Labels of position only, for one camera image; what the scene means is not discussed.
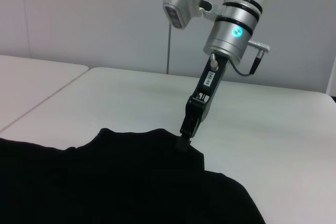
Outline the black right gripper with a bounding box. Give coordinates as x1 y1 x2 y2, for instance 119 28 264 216
175 52 229 153

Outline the black shirt with FREE print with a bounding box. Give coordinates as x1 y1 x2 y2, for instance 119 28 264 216
0 127 267 224

